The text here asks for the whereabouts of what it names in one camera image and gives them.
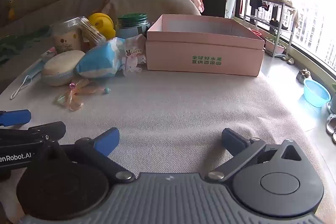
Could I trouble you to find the grey sofa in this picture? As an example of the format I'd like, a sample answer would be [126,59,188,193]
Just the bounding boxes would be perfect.
[0,0,202,38]

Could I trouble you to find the metal rack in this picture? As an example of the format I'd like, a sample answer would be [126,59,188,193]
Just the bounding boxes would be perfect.
[243,0,296,58]

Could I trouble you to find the beige blanket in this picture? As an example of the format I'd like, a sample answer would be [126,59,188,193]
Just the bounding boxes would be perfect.
[101,0,202,28]

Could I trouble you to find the blue face mask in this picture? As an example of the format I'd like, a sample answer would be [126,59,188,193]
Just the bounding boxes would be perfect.
[10,57,47,101]

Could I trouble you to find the round beige pouch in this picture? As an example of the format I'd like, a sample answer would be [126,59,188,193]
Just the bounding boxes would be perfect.
[41,50,86,87]

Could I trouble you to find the small pink packet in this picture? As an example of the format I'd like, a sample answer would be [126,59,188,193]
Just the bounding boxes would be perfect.
[41,47,57,60]

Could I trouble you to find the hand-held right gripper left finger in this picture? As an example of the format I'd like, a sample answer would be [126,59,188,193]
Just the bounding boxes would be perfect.
[39,127,135,184]

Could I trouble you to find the pink cardboard box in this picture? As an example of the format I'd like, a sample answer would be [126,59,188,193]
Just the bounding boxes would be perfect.
[146,14,265,77]

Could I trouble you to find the beige tablecloth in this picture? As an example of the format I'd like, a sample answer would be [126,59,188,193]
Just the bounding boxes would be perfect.
[0,38,328,224]

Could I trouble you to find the yellow rubber massager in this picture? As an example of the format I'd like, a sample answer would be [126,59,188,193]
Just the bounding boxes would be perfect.
[88,13,116,40]

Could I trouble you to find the pastel ribbon bow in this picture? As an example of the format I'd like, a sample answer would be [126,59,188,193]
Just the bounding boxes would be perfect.
[55,79,110,112]

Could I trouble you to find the clear cotton swab container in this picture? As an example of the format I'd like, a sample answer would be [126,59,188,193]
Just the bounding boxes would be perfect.
[79,18,107,51]

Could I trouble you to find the pair of shoes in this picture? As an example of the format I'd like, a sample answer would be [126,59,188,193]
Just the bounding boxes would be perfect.
[280,54,296,65]

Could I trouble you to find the clear jar with white label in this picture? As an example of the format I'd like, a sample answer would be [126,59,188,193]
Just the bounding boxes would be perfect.
[51,17,88,54]

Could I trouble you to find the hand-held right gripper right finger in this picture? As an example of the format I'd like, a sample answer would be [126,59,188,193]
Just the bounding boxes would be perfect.
[205,128,306,182]

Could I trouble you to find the green cloth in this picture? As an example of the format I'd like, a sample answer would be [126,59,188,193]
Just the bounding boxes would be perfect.
[0,26,51,65]

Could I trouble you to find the yellow duck toy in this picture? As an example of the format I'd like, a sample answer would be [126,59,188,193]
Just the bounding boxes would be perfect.
[6,0,16,21]

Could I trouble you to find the green lid glass jar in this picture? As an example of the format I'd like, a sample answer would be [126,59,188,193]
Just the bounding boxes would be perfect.
[115,13,151,40]

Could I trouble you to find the pink flower pot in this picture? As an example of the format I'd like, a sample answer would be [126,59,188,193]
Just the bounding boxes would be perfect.
[264,36,287,55]

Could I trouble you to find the grey slippers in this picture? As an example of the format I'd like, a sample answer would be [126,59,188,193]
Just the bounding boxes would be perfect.
[325,113,336,145]

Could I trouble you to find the small brown plant pot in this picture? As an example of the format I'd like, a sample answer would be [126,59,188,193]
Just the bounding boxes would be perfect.
[296,68,313,84]

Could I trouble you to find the white paper bag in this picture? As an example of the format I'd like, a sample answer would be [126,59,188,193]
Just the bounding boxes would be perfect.
[224,0,236,19]

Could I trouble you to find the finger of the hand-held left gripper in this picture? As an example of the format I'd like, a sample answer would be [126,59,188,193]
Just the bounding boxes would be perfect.
[0,110,32,127]
[0,121,66,145]

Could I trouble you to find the blue white tissue pack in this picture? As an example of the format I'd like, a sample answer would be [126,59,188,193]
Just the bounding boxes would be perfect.
[76,37,127,80]

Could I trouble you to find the blue plastic basin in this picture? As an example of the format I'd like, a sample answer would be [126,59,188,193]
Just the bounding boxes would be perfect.
[303,78,332,108]

